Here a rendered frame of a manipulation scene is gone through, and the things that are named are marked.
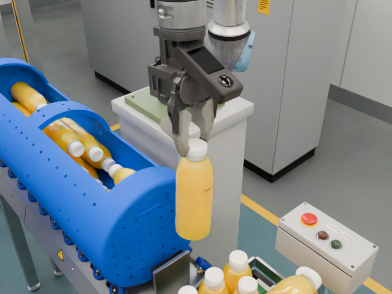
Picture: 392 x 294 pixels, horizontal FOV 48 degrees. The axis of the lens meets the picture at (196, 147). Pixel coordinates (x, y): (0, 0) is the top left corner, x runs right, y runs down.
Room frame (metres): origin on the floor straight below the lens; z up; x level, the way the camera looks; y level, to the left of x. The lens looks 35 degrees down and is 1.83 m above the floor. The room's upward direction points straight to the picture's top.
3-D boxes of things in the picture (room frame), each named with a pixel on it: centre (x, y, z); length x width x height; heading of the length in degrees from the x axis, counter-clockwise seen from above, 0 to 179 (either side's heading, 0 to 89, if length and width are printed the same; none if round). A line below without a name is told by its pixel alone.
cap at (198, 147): (0.63, 0.00, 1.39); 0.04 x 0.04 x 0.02
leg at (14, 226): (1.42, 0.80, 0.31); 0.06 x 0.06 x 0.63; 41
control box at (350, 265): (0.71, -0.29, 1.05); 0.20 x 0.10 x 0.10; 41
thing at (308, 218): (0.75, -0.26, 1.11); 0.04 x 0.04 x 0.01
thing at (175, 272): (0.68, 0.06, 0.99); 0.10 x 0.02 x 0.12; 131
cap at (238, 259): (0.65, -0.09, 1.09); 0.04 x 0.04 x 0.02
